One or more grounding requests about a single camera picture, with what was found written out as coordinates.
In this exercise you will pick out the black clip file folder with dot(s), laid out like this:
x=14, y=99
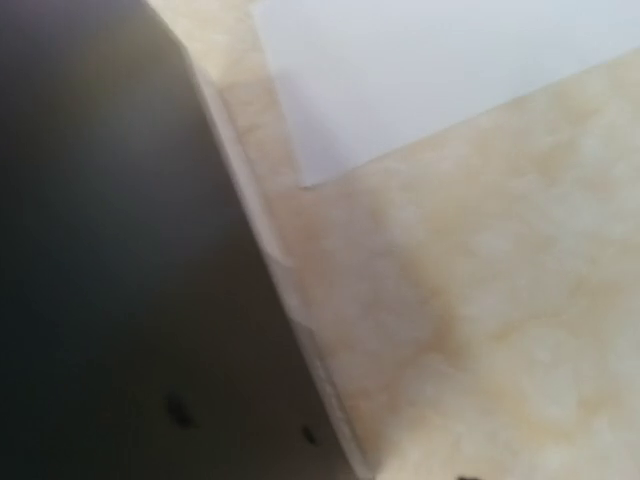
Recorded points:
x=142, y=335

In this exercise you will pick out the blank white paper sheet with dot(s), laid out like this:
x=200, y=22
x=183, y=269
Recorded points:
x=359, y=79

